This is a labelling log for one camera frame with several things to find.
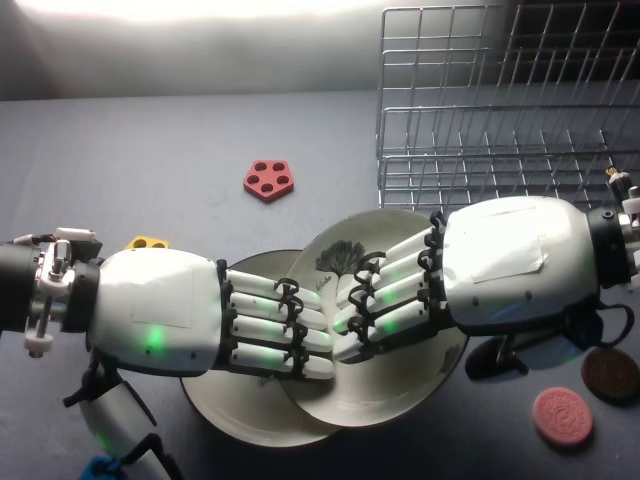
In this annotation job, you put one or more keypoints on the blue pentagon block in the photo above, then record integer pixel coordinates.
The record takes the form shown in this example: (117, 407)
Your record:
(97, 470)

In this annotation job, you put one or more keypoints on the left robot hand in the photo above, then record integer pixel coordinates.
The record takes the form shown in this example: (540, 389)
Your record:
(160, 310)

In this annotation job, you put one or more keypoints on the white plate with leaf print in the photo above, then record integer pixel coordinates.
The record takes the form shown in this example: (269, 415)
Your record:
(240, 400)
(380, 395)

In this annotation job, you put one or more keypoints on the grey table cloth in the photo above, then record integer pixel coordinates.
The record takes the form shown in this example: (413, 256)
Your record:
(150, 165)

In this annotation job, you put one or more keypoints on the yellow pentagon block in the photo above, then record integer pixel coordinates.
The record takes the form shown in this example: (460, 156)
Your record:
(131, 245)

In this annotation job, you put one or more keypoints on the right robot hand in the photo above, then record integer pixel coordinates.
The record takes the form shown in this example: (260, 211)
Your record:
(515, 265)

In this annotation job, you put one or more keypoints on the brown toy cookie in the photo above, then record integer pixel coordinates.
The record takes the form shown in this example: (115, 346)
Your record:
(612, 375)

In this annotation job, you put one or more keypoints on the red pentagon block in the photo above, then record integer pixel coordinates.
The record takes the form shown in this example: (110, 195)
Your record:
(268, 192)

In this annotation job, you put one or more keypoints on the pink toy cookie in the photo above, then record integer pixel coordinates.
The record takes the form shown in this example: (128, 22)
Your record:
(562, 415)

